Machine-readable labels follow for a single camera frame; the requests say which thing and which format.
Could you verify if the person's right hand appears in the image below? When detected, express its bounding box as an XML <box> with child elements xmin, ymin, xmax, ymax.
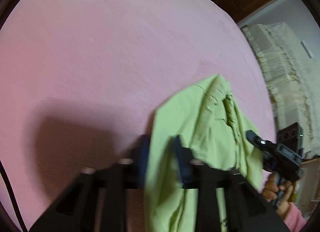
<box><xmin>262</xmin><ymin>174</ymin><xmax>293</xmax><ymax>220</ymax></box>

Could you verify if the green and black hooded jacket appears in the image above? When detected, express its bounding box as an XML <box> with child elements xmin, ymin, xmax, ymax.
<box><xmin>144</xmin><ymin>73</ymin><xmax>264</xmax><ymax>232</ymax></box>

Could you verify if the black cable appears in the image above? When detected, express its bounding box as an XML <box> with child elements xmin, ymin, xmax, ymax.
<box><xmin>0</xmin><ymin>160</ymin><xmax>28</xmax><ymax>232</ymax></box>

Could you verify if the pink plush bed blanket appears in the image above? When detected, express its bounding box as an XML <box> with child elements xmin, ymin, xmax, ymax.
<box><xmin>1</xmin><ymin>0</ymin><xmax>274</xmax><ymax>228</ymax></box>

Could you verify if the cream lace covered furniture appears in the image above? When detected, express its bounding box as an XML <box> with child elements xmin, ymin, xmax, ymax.
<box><xmin>241</xmin><ymin>22</ymin><xmax>319</xmax><ymax>159</ymax></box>

